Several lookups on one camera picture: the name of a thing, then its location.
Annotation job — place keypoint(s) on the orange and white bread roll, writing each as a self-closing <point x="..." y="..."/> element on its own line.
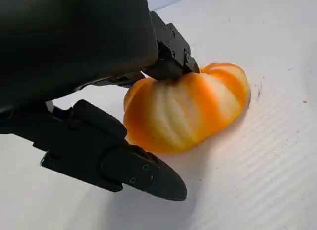
<point x="183" y="111"/>

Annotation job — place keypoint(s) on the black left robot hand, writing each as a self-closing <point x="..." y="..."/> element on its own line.
<point x="74" y="36"/>

